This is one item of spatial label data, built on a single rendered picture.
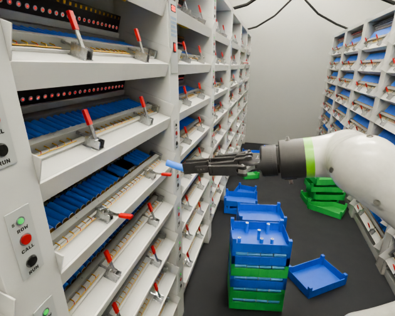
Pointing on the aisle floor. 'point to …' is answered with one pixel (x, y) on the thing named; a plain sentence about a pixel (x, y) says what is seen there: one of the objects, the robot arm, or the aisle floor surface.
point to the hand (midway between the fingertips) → (197, 165)
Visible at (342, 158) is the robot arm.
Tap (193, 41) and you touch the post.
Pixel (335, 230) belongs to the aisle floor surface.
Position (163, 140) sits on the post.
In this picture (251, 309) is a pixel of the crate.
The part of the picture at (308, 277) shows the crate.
